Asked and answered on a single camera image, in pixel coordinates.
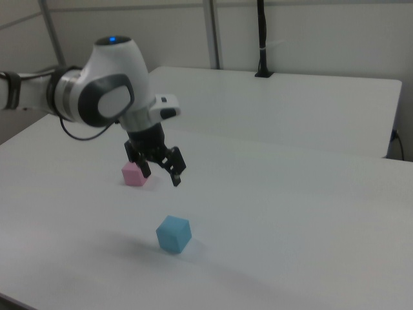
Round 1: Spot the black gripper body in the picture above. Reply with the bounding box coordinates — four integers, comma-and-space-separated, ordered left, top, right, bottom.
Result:
124, 123, 174, 167

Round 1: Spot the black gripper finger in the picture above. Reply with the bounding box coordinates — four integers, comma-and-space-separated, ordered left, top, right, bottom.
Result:
137, 154, 152, 179
159, 146, 187, 187

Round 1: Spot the blue cube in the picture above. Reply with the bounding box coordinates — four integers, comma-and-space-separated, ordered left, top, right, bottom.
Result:
156, 215, 192, 254

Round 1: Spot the pink cube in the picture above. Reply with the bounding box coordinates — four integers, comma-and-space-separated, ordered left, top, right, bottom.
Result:
121, 161, 151, 187

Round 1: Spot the white table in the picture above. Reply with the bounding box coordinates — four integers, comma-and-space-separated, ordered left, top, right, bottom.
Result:
146, 66, 403, 159

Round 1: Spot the black mounting pole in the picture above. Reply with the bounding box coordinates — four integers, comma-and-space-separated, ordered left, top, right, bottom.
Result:
254, 0, 275, 78

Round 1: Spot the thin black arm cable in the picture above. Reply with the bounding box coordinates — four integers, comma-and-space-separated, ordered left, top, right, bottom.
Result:
58, 116, 119, 141

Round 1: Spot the black power cable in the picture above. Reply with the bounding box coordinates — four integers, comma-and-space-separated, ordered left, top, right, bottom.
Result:
395, 130, 406, 161

